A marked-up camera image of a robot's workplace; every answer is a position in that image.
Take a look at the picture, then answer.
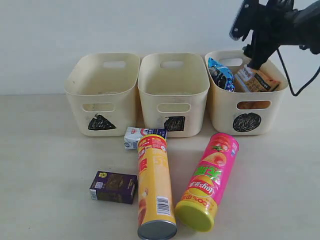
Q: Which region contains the white blue milk carton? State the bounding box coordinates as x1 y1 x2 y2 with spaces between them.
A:
124 126 168 150

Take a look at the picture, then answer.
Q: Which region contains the blue snack bag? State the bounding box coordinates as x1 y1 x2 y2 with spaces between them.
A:
207 57 235 92

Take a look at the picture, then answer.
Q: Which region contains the cream bin square mark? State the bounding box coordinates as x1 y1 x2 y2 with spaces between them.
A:
137 52 211 139

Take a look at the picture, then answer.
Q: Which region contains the cream bin triangle mark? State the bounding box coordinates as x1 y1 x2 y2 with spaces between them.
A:
64 53 140 137

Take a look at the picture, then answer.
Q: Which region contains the cream bin circle mark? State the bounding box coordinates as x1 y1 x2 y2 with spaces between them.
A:
204 50 290 137

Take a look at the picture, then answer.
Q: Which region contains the purple small box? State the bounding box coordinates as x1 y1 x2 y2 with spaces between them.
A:
89 171 138 205

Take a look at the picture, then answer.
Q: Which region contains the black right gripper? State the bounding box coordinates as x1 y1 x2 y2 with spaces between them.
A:
229 0 298 70

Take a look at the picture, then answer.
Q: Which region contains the yellow chips can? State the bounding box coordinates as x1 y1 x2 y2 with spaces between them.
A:
137 134 177 240

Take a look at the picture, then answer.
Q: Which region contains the orange snack bag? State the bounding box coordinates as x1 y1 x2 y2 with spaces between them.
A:
234 65 281 110

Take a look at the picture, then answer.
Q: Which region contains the pink chips can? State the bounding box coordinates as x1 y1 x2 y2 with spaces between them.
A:
175 133 239 232

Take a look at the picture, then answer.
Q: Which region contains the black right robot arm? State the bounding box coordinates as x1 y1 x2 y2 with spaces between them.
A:
229 0 320 70

